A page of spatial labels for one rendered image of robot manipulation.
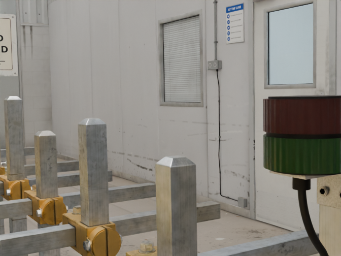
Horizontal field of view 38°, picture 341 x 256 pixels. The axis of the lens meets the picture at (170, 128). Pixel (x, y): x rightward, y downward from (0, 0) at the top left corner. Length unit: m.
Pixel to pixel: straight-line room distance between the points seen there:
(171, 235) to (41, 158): 0.50
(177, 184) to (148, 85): 5.54
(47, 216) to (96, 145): 0.27
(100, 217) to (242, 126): 3.87
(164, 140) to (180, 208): 5.25
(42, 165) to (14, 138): 0.25
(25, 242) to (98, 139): 0.19
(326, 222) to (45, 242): 0.54
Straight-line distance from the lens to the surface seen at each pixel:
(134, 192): 1.16
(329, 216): 0.39
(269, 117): 0.34
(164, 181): 0.58
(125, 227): 0.88
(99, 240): 0.79
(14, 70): 2.84
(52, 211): 1.02
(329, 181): 0.38
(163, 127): 5.83
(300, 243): 0.78
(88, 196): 0.80
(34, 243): 0.83
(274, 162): 0.34
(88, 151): 0.79
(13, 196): 1.25
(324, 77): 3.94
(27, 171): 1.59
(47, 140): 1.03
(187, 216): 0.58
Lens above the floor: 1.18
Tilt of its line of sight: 4 degrees down
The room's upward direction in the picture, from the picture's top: 1 degrees counter-clockwise
